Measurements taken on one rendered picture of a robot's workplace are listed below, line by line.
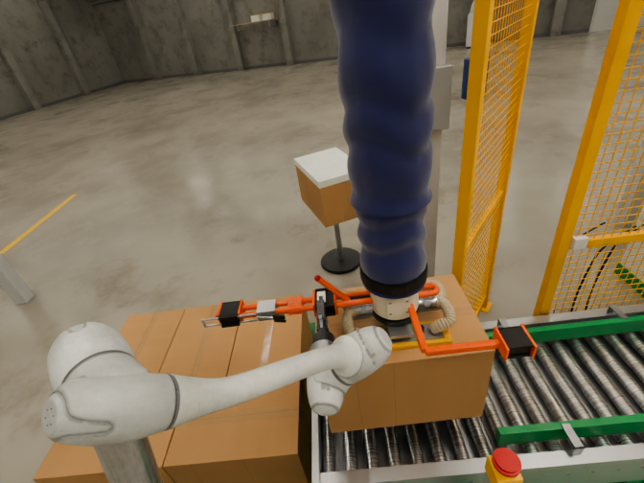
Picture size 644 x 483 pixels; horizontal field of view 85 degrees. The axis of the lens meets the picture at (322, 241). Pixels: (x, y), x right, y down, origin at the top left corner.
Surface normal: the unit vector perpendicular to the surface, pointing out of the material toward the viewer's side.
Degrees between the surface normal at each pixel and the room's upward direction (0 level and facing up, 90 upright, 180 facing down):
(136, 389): 47
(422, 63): 81
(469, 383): 90
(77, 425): 66
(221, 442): 0
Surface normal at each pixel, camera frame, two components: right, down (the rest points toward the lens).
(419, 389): 0.04, 0.56
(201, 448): -0.14, -0.82
